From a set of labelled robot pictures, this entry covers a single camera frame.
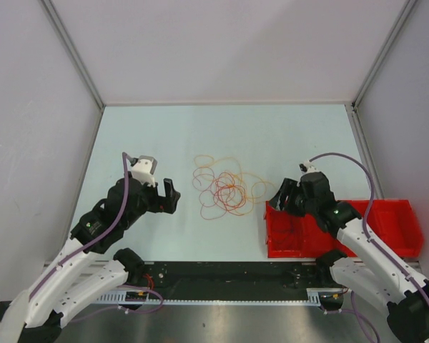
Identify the red plastic bin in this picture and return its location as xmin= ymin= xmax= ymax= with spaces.
xmin=265 ymin=199 xmax=424 ymax=259

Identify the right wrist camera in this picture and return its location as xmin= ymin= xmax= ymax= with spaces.
xmin=299 ymin=161 xmax=320 ymax=175

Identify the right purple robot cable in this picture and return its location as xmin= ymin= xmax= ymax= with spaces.
xmin=309 ymin=152 xmax=429 ymax=343

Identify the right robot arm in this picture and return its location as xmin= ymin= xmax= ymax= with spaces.
xmin=268 ymin=171 xmax=429 ymax=342

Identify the black thin cable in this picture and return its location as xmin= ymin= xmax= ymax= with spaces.
xmin=271 ymin=217 xmax=303 ymax=251

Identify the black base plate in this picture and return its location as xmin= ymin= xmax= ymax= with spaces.
xmin=126 ymin=262 xmax=347 ymax=302

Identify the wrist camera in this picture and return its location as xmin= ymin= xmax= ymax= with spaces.
xmin=299 ymin=161 xmax=320 ymax=175
xmin=130 ymin=155 xmax=157 ymax=187

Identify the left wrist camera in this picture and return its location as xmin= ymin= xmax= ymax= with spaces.
xmin=130 ymin=155 xmax=157 ymax=187

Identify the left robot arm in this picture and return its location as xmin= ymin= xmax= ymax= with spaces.
xmin=0 ymin=172 xmax=181 ymax=342

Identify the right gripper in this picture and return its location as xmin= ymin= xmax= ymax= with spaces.
xmin=267 ymin=178 xmax=317 ymax=218

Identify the grey slotted cable duct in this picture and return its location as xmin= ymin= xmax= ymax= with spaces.
xmin=93 ymin=289 xmax=321 ymax=307

